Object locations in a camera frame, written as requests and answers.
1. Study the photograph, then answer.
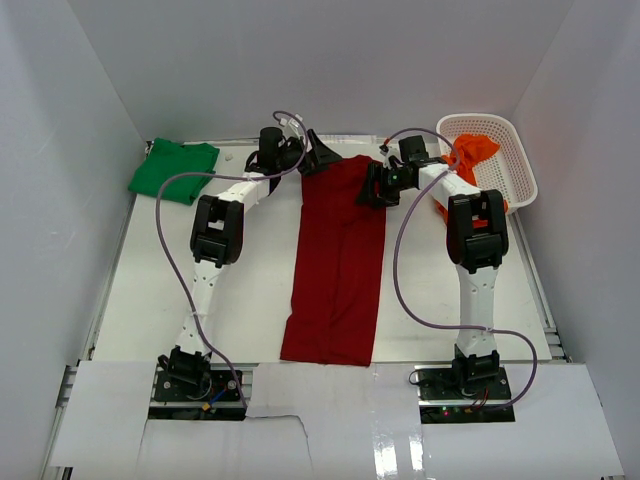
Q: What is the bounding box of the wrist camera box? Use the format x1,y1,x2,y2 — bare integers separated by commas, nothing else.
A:
278,116,306,143
380,144,403,170

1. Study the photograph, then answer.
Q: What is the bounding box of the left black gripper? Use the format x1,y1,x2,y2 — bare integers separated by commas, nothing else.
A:
276,130,341,178

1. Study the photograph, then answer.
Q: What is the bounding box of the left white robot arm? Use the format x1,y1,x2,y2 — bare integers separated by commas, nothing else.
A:
158,127,342,401

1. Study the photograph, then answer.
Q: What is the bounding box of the orange crumpled t-shirt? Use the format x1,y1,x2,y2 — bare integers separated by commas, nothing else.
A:
433,134,500,228

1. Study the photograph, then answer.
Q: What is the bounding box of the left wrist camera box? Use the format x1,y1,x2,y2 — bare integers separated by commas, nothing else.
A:
278,116,306,143

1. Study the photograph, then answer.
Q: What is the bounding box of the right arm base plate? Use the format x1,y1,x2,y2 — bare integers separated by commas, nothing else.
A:
408,367,516,425

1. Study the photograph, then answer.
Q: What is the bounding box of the red t-shirt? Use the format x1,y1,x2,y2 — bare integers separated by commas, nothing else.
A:
280,155,386,366

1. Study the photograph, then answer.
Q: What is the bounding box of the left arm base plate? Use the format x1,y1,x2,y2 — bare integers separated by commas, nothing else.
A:
148,368,246,421

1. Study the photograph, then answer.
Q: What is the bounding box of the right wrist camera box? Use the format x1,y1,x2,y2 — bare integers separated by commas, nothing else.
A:
380,144,403,170

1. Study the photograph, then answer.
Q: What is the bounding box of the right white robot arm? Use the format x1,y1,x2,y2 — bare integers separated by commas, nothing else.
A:
356,134,509,399

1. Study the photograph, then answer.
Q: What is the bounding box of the white paper sheet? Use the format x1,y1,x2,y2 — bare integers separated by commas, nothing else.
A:
317,134,379,145

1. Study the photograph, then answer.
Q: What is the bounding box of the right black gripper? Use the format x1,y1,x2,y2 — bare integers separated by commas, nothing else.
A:
355,162,413,209

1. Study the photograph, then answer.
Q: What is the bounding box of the white perforated plastic basket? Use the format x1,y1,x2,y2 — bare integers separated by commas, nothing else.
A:
436,113,538,214

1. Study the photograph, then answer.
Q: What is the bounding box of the green folded t-shirt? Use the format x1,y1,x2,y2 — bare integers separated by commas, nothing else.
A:
128,138,220,205

